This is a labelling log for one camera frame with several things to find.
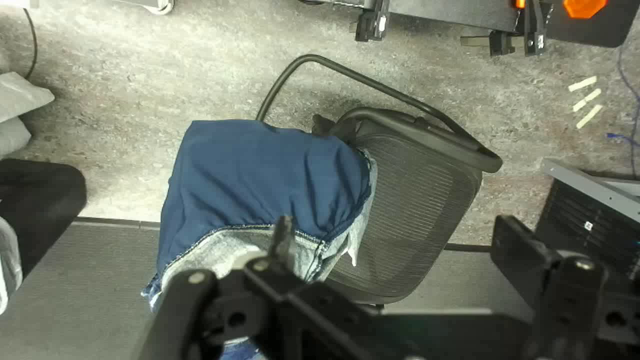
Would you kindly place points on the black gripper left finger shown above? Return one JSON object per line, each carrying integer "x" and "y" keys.
{"x": 192, "y": 312}

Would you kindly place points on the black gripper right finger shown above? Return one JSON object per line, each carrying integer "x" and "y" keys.
{"x": 567, "y": 307}

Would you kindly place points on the blue denim jeans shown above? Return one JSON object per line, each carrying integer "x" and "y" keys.
{"x": 267, "y": 173}

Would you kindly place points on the grey mesh office chair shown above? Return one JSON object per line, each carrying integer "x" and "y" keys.
{"x": 412, "y": 200}

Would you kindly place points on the grey black computer case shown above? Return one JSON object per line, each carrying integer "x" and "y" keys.
{"x": 592, "y": 221}

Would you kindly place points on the grey floor mat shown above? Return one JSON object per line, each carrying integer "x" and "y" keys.
{"x": 80, "y": 287}

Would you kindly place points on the black trash bin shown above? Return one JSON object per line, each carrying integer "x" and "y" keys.
{"x": 40, "y": 200}

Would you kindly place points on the white tape strip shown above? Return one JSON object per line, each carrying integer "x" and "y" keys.
{"x": 586, "y": 101}
{"x": 589, "y": 117}
{"x": 583, "y": 83}

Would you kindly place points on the white plastic bag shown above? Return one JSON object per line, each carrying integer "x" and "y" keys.
{"x": 16, "y": 101}

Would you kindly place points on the orange octagon sign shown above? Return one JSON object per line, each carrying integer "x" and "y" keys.
{"x": 585, "y": 6}

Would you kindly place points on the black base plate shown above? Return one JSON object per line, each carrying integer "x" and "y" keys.
{"x": 620, "y": 27}

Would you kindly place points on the dark metal cart frame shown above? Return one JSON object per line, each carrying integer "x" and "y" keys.
{"x": 440, "y": 10}

